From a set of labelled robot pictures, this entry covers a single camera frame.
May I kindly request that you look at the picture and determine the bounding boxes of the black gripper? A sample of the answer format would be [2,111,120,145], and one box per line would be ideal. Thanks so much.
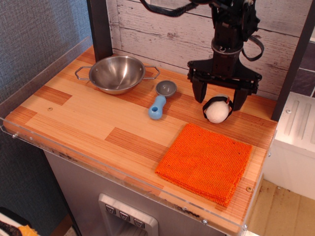
[188,53,262,111]

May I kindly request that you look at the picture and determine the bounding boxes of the white plush egg black band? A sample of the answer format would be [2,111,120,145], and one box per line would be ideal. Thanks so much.
[202,94,234,123]

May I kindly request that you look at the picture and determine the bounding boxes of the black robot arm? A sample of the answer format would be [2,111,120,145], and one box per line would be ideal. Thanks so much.
[188,0,264,111]

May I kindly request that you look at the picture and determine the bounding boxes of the orange folded cloth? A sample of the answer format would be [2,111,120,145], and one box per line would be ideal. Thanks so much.
[155,123,252,207]

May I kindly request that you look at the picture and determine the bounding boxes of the blue grey toy scoop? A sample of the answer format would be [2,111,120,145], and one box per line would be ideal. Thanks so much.
[148,80,177,120]

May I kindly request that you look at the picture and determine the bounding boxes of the white toy sink unit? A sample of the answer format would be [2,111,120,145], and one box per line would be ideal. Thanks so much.
[263,92,315,199]

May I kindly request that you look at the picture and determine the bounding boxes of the silver dispenser panel with buttons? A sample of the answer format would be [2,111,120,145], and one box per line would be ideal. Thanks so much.
[98,193,159,236]

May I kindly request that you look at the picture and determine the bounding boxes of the grey toy fridge cabinet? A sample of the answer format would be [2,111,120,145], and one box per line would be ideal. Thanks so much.
[45,151,223,236]

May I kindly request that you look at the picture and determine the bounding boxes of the yellow black object bottom corner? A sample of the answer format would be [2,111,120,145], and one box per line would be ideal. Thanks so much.
[0,221,38,236]

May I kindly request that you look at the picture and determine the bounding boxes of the dark right shelf post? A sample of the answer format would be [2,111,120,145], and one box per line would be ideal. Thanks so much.
[271,0,315,121]

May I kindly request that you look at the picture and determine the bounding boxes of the dark shelf post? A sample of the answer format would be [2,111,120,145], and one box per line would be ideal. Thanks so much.
[271,0,315,121]
[87,0,113,61]

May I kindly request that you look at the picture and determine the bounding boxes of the black braided cable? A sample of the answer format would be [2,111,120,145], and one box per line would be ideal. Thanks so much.
[139,0,212,18]

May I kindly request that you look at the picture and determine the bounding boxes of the stainless steel bowl with handles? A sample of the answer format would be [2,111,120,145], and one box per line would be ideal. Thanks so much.
[75,56,160,95]

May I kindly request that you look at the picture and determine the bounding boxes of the dark left shelf post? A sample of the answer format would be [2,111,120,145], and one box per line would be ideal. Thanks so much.
[87,0,113,61]

